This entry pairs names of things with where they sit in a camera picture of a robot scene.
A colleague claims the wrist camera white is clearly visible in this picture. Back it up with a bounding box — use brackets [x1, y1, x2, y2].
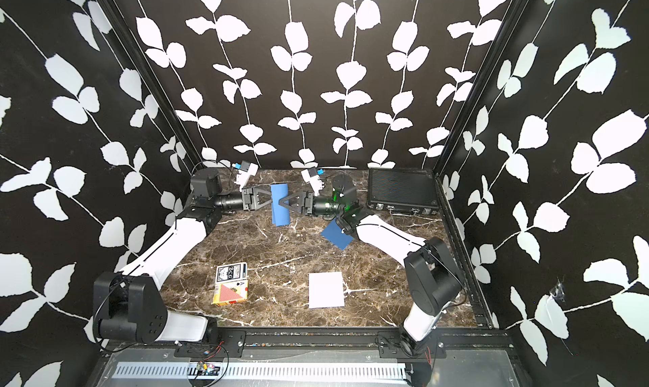
[301, 167, 325, 196]
[233, 162, 259, 190]

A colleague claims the white perforated strip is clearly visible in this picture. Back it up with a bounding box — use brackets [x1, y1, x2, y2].
[110, 362, 407, 383]

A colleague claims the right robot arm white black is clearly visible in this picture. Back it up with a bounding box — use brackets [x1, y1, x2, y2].
[271, 170, 464, 348]

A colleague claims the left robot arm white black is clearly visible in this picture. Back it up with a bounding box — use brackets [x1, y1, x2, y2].
[91, 168, 271, 344]

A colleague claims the blue square paper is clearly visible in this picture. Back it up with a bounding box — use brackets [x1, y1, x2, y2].
[270, 184, 290, 226]
[321, 220, 354, 250]

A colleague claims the white square paper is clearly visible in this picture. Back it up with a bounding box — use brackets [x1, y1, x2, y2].
[309, 272, 345, 309]

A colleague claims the black case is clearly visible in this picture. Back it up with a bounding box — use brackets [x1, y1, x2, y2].
[367, 169, 439, 215]

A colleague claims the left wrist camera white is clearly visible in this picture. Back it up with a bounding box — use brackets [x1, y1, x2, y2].
[233, 162, 259, 190]

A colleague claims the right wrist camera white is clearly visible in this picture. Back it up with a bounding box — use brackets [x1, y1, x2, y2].
[301, 167, 325, 196]

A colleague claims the blue white poker card box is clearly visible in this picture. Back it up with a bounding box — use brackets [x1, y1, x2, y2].
[215, 262, 248, 285]

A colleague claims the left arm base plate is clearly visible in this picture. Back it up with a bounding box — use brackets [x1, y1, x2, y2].
[174, 328, 246, 361]

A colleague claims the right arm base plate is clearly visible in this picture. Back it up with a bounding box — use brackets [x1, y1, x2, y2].
[375, 330, 447, 363]

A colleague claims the yellow red card box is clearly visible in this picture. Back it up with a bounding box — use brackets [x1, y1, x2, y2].
[212, 280, 248, 306]

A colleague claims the small green circuit board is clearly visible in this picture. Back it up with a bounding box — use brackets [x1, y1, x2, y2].
[194, 363, 221, 379]

